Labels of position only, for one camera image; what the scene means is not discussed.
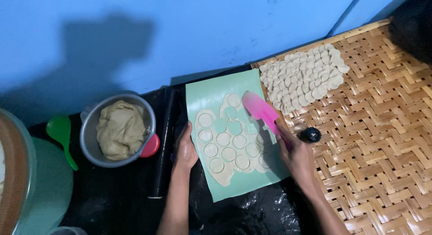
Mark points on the pink spatula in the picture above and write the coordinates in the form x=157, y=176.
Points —
x=261, y=112

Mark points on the pile of round dough discs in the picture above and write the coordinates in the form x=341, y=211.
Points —
x=302, y=78

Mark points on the black rolling pin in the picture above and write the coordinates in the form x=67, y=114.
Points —
x=165, y=144

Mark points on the person's left hand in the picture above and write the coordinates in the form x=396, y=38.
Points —
x=186, y=148

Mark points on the green plastic spoon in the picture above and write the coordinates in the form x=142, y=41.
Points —
x=62, y=135

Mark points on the lump of dough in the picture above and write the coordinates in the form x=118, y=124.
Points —
x=119, y=130

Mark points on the person's right fingers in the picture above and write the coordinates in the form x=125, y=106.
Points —
x=282, y=136

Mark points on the woven bamboo tray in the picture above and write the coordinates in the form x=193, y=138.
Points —
x=371, y=133

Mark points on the small black round cutter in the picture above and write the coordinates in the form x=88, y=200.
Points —
x=310, y=134

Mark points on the brown round container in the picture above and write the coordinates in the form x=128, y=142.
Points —
x=11, y=171

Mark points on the metal pot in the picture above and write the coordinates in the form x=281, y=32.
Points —
x=118, y=130

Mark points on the red lid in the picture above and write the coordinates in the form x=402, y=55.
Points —
x=151, y=146

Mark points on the black plastic sheet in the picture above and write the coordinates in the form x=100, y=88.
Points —
x=135, y=194

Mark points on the light green plastic mat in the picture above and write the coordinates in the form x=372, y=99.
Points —
x=233, y=133

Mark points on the dark object in corner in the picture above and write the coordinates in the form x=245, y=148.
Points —
x=411, y=26

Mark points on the person's right hand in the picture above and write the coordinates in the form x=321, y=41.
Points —
x=295, y=154

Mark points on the rolled dough sheet with cut circles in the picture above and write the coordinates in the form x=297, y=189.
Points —
x=229, y=144

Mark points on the green plastic basin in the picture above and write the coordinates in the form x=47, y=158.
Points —
x=44, y=184

